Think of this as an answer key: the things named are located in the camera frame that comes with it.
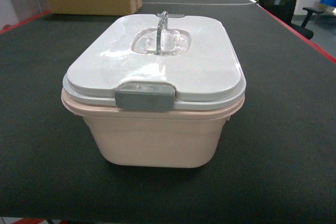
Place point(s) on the white box lid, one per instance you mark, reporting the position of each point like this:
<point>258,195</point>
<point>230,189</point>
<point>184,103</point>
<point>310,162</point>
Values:
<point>197,61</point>

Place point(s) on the pink plastic storage box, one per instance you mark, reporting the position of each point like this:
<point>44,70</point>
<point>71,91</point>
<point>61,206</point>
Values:
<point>178,139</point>

